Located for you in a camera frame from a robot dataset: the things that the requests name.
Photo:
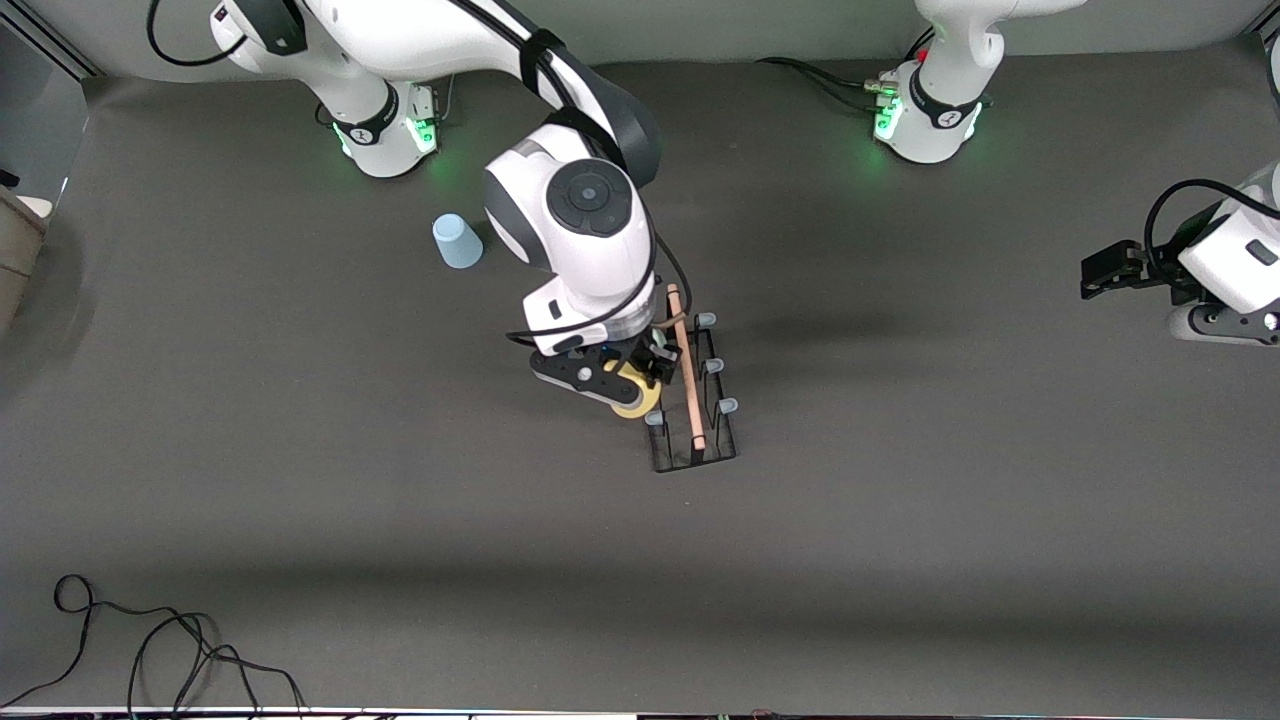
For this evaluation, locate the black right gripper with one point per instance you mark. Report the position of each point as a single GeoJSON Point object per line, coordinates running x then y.
{"type": "Point", "coordinates": [643, 357]}

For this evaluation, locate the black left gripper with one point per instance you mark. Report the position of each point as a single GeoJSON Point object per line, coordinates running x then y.
{"type": "Point", "coordinates": [1153, 272]}

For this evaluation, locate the yellow plastic cup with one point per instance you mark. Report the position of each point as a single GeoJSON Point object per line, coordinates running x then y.
{"type": "Point", "coordinates": [640, 410]}

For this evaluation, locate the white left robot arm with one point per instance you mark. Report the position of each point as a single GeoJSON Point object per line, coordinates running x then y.
{"type": "Point", "coordinates": [940, 110]}

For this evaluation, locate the light blue plastic cup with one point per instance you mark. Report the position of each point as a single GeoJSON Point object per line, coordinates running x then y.
{"type": "Point", "coordinates": [458, 245]}

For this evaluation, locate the black frame rail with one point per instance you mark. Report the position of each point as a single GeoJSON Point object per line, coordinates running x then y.
{"type": "Point", "coordinates": [1270, 40]}
{"type": "Point", "coordinates": [70, 57]}

